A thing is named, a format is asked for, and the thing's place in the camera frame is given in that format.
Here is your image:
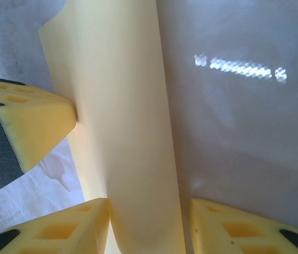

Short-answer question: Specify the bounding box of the yellow square paper sheet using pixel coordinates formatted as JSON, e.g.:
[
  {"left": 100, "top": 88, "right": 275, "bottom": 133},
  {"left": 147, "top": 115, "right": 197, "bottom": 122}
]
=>
[{"left": 38, "top": 0, "right": 187, "bottom": 254}]

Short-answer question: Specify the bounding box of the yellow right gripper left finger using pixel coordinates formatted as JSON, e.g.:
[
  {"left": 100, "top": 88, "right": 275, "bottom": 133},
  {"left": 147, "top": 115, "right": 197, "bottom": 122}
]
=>
[{"left": 0, "top": 197, "right": 112, "bottom": 254}]

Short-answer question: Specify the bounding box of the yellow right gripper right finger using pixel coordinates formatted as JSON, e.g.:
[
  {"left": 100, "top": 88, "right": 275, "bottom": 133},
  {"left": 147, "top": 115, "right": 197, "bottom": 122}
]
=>
[{"left": 190, "top": 197, "right": 298, "bottom": 254}]

